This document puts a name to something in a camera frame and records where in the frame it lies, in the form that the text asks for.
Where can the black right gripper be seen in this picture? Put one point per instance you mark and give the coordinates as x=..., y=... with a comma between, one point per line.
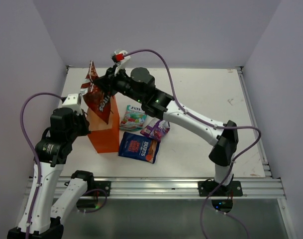
x=108, y=81

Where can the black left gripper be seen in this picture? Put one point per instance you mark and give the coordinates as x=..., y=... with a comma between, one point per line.
x=85, y=122

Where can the green Fox's candy bag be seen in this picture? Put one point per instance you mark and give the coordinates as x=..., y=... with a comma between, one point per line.
x=133, y=120

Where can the red Doritos chip bag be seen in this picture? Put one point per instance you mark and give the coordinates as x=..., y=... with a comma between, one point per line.
x=94, y=97

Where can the orange paper bag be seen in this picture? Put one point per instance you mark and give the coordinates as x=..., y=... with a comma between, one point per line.
x=104, y=137

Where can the purple candy bag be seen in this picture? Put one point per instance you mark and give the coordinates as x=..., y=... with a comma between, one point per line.
x=156, y=129

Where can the blue Burts chip bag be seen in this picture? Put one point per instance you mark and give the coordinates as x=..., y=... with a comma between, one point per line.
x=138, y=147

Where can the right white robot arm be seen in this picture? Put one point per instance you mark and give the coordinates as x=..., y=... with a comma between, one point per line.
x=139, y=86

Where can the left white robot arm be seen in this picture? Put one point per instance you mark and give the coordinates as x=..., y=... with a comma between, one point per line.
x=44, y=219

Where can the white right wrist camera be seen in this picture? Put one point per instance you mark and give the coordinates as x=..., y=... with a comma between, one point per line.
x=120, y=59

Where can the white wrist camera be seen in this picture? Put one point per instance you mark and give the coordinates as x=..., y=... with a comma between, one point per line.
x=73, y=101
x=120, y=59

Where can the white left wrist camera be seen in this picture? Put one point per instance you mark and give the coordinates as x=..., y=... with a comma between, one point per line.
x=73, y=101

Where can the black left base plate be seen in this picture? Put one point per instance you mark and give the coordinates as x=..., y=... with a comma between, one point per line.
x=99, y=188

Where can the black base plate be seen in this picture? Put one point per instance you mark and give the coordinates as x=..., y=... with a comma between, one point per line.
x=99, y=188
x=206, y=187

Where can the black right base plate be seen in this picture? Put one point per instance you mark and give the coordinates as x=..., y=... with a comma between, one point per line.
x=206, y=187

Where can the aluminium mounting rail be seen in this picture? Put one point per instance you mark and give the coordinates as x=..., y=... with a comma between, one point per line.
x=187, y=188

